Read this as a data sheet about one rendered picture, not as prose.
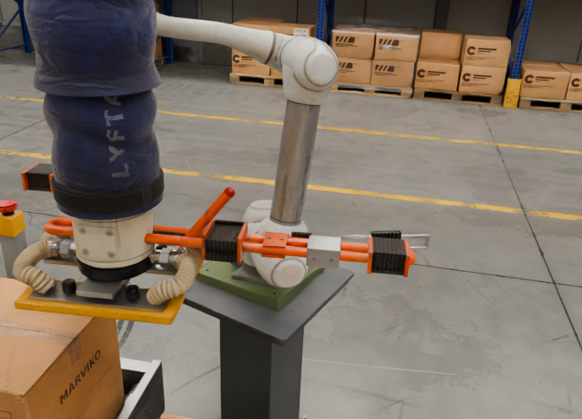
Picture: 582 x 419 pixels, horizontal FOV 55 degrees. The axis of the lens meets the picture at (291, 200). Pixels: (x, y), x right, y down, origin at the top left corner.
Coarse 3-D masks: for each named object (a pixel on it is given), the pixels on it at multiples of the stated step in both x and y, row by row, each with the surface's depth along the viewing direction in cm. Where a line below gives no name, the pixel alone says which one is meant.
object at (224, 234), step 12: (216, 228) 123; (228, 228) 123; (240, 228) 123; (204, 240) 116; (216, 240) 116; (228, 240) 116; (240, 240) 116; (204, 252) 118; (216, 252) 118; (228, 252) 118; (240, 252) 117
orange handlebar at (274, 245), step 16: (48, 224) 122; (64, 224) 125; (144, 240) 120; (160, 240) 120; (176, 240) 119; (192, 240) 119; (256, 240) 121; (272, 240) 119; (288, 240) 121; (304, 240) 121; (272, 256) 118; (304, 256) 117; (352, 256) 116; (416, 256) 117
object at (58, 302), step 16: (32, 288) 121; (64, 288) 118; (128, 288) 117; (144, 288) 123; (16, 304) 116; (32, 304) 116; (48, 304) 116; (64, 304) 116; (80, 304) 116; (96, 304) 116; (112, 304) 116; (128, 304) 116; (144, 304) 116; (160, 304) 117; (176, 304) 118; (144, 320) 114; (160, 320) 114
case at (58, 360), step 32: (0, 288) 157; (0, 320) 144; (32, 320) 145; (64, 320) 145; (96, 320) 149; (0, 352) 133; (32, 352) 133; (64, 352) 135; (96, 352) 151; (0, 384) 123; (32, 384) 124; (64, 384) 137; (96, 384) 153; (0, 416) 125; (32, 416) 125; (64, 416) 139; (96, 416) 155
